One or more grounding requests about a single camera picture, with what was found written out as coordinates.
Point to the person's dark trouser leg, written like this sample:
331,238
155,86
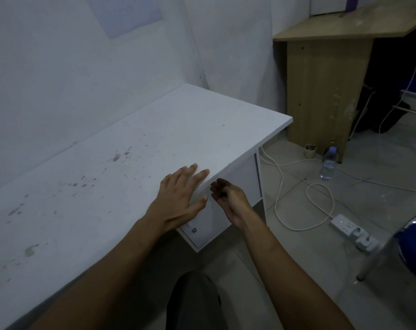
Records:
194,302

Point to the white power strip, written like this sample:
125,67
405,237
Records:
345,227

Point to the person's left little finger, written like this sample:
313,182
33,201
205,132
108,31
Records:
166,182

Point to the white desk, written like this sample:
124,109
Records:
125,168

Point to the person's left middle finger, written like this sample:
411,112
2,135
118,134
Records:
190,173

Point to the person's left forearm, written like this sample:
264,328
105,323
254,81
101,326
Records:
115,271

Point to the person's left hand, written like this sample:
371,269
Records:
173,202

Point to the person's right fingers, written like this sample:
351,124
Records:
220,190

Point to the person's right forearm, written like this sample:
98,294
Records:
287,281

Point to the light wooden desk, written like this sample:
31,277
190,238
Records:
321,82

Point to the purple object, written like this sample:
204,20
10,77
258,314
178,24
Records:
352,2

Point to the person's right hand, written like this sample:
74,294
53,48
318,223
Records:
237,206

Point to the person's left thumb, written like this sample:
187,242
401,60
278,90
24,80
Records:
197,206

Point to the pale paper sheet on wall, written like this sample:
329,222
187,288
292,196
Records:
125,13

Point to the white board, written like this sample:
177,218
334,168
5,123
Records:
326,5

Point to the white plug adapter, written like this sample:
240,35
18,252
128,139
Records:
366,243

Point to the clear plastic water bottle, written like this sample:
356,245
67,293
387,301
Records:
328,166

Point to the blue chair with metal legs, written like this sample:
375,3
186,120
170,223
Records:
412,243

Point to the white desk drawer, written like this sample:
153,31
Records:
242,175

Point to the small paper cup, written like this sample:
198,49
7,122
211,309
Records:
310,151

